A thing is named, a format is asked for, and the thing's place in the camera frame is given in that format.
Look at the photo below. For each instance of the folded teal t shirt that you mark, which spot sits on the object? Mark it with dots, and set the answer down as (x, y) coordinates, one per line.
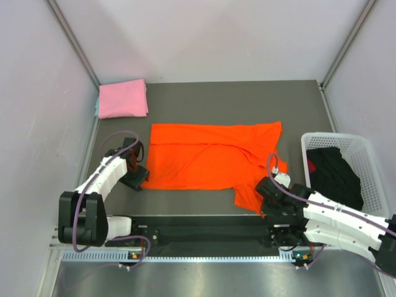
(96, 107)

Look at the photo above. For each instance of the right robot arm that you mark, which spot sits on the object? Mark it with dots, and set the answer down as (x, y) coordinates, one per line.
(325, 221)

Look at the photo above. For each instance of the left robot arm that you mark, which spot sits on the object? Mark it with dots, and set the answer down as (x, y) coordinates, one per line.
(82, 218)

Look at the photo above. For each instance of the folded pink t shirt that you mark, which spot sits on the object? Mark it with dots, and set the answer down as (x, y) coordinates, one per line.
(124, 99)

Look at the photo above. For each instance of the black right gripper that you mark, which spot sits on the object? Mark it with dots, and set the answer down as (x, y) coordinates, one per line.
(266, 210)

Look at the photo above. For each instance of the white plastic laundry basket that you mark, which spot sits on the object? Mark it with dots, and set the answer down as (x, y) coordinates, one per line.
(358, 154)

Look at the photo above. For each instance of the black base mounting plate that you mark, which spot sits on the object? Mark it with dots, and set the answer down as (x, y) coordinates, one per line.
(212, 229)

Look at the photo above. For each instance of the aluminium frame post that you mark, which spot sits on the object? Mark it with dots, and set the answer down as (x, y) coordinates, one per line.
(363, 16)
(68, 32)

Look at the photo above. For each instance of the orange t shirt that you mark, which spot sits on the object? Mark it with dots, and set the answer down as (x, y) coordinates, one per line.
(210, 157)

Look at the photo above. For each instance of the right aluminium frame post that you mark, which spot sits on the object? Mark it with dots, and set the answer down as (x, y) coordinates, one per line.
(363, 16)

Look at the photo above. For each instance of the left aluminium frame post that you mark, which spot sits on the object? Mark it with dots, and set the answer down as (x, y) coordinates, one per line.
(68, 32)

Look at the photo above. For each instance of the grey slotted cable duct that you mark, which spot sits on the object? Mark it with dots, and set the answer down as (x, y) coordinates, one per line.
(127, 256)

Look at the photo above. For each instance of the black t shirt in basket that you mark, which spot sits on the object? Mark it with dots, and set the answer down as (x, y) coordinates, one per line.
(334, 177)

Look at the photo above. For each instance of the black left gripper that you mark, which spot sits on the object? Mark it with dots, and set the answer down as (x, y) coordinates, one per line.
(143, 175)

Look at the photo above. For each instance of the red t shirt in basket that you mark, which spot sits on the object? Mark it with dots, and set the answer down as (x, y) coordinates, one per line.
(311, 167)

